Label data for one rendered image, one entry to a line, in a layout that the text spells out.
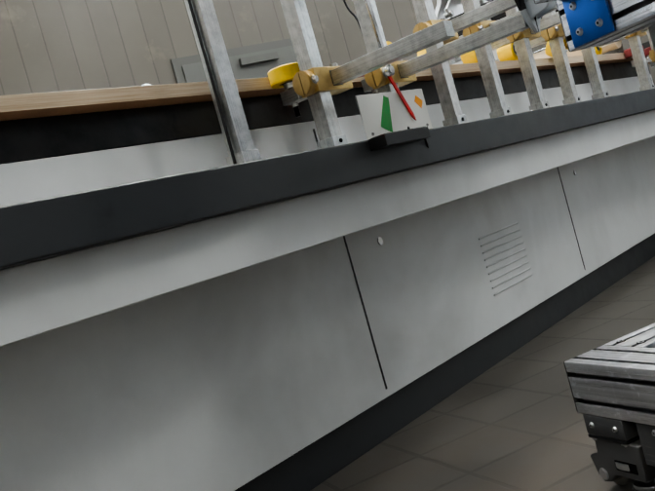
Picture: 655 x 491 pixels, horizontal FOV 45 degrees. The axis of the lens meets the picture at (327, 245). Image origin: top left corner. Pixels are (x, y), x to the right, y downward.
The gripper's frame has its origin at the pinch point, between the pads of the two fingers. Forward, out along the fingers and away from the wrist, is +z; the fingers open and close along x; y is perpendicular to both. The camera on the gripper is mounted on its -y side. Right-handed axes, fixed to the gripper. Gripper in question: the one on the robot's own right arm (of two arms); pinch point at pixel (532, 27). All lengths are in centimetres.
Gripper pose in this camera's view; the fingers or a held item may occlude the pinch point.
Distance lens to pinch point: 172.3
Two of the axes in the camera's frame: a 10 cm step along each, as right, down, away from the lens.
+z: 2.7, 9.6, 0.4
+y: 7.3, -1.8, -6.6
